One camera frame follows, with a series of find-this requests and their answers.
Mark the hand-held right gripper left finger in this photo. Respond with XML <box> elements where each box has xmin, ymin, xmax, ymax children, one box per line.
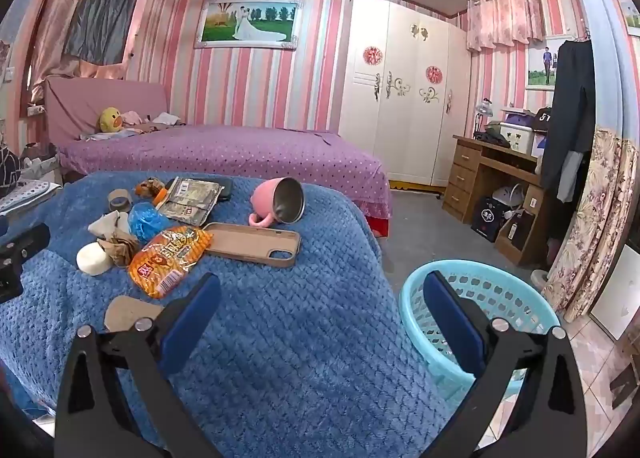
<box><xmin>54</xmin><ymin>272</ymin><xmax>223</xmax><ymax>458</ymax></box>

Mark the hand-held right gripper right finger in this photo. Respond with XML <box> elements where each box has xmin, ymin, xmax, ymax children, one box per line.
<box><xmin>422</xmin><ymin>270</ymin><xmax>588</xmax><ymax>458</ymax></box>

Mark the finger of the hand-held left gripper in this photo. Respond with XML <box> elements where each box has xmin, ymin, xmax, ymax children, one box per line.
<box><xmin>0</xmin><ymin>223</ymin><xmax>52</xmax><ymax>304</ymax></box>

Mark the teal plastic basket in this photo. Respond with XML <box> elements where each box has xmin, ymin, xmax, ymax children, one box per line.
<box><xmin>399</xmin><ymin>259</ymin><xmax>562</xmax><ymax>404</ymax></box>

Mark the orange snack packet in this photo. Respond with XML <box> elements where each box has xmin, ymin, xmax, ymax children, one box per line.
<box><xmin>127</xmin><ymin>225</ymin><xmax>214</xmax><ymax>300</ymax></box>

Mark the beige cloth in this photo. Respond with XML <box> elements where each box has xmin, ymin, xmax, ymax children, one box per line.
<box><xmin>96</xmin><ymin>230</ymin><xmax>141</xmax><ymax>268</ymax></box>

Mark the flat cardboard piece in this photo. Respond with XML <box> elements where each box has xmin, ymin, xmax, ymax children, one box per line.
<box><xmin>104</xmin><ymin>295</ymin><xmax>166</xmax><ymax>334</ymax></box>

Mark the white paper cup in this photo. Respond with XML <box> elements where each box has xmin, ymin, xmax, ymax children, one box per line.
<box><xmin>76</xmin><ymin>241</ymin><xmax>115</xmax><ymax>276</ymax></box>

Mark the crumpled white tissue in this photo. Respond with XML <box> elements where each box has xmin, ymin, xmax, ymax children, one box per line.
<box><xmin>88</xmin><ymin>210</ymin><xmax>132</xmax><ymax>239</ymax></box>

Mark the beige phone case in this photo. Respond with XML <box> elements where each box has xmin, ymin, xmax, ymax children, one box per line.
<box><xmin>204</xmin><ymin>222</ymin><xmax>301</xmax><ymax>269</ymax></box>

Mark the blue knit blanket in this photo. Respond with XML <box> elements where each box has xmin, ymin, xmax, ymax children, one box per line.
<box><xmin>0</xmin><ymin>170</ymin><xmax>451</xmax><ymax>458</ymax></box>

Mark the olive foil packet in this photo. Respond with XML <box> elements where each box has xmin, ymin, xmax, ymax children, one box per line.
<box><xmin>156</xmin><ymin>198</ymin><xmax>217</xmax><ymax>228</ymax></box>
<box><xmin>167</xmin><ymin>178</ymin><xmax>224</xmax><ymax>211</ymax></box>

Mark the crumpled blue plastic bag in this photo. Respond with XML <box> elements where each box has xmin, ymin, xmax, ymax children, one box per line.
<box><xmin>128</xmin><ymin>202</ymin><xmax>171</xmax><ymax>244</ymax></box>

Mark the black paper bag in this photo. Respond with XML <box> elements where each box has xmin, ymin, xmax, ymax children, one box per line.
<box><xmin>471</xmin><ymin>195</ymin><xmax>508</xmax><ymax>243</ymax></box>

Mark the black phone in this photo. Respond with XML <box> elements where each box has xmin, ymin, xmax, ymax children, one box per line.
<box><xmin>165</xmin><ymin>177</ymin><xmax>234</xmax><ymax>202</ymax></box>

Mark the pink covered headboard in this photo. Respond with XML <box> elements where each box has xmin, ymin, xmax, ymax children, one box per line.
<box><xmin>44</xmin><ymin>77</ymin><xmax>171</xmax><ymax>144</ymax></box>

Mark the pink steel-lined mug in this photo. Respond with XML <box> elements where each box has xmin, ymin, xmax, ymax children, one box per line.
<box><xmin>248</xmin><ymin>177</ymin><xmax>306</xmax><ymax>227</ymax></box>

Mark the white round heater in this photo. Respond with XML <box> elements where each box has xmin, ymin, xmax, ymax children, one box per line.
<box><xmin>492</xmin><ymin>183</ymin><xmax>526</xmax><ymax>219</ymax></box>

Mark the yellow duck plush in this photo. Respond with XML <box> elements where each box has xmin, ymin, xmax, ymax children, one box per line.
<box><xmin>96</xmin><ymin>107</ymin><xmax>124</xmax><ymax>134</ymax></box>

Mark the wooden desk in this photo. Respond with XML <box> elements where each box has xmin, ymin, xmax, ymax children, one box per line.
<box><xmin>442</xmin><ymin>134</ymin><xmax>551</xmax><ymax>266</ymax></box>

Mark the white panel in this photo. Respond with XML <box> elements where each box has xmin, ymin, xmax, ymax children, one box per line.
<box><xmin>590</xmin><ymin>243</ymin><xmax>640</xmax><ymax>339</ymax></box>

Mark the purple dotted bed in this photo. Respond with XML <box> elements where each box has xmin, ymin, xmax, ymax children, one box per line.
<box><xmin>52</xmin><ymin>124</ymin><xmax>393</xmax><ymax>219</ymax></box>

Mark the hanging grey garment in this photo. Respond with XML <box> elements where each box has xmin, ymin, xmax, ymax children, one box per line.
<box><xmin>557</xmin><ymin>150</ymin><xmax>583</xmax><ymax>203</ymax></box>

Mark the black clothes pile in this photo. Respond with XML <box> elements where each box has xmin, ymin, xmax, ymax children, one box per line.
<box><xmin>474</xmin><ymin>130</ymin><xmax>511</xmax><ymax>148</ymax></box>

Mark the white storage box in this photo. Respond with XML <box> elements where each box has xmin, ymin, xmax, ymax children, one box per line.
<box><xmin>499</xmin><ymin>120</ymin><xmax>537</xmax><ymax>155</ymax></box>

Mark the cream wardrobe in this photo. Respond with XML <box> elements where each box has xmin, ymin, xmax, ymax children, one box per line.
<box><xmin>339</xmin><ymin>0</ymin><xmax>473</xmax><ymax>189</ymax></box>

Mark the pink satin curtain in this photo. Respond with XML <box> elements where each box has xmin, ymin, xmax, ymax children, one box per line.
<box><xmin>30</xmin><ymin>0</ymin><xmax>131</xmax><ymax>104</ymax></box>

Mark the desk lamp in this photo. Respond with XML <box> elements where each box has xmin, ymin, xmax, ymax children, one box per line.
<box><xmin>474</xmin><ymin>98</ymin><xmax>496</xmax><ymax>133</ymax></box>

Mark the hanging black jacket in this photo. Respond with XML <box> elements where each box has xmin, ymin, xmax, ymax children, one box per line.
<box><xmin>540</xmin><ymin>38</ymin><xmax>597</xmax><ymax>204</ymax></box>

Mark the grey hanging cloth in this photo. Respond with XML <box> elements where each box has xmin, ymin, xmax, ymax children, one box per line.
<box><xmin>62</xmin><ymin>0</ymin><xmax>153</xmax><ymax>65</ymax></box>

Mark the framed wedding photo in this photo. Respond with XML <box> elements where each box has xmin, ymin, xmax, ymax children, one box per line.
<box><xmin>194</xmin><ymin>0</ymin><xmax>304</xmax><ymax>50</ymax></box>

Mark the pink floral valance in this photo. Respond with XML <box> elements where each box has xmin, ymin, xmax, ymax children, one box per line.
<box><xmin>466</xmin><ymin>0</ymin><xmax>543</xmax><ymax>53</ymax></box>

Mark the couple wall poster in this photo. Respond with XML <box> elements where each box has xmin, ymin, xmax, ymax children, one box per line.
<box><xmin>526</xmin><ymin>40</ymin><xmax>566</xmax><ymax>90</ymax></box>

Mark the small framed wall photo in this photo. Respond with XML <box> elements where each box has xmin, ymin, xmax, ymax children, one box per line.
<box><xmin>617</xmin><ymin>0</ymin><xmax>640</xmax><ymax>36</ymax></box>

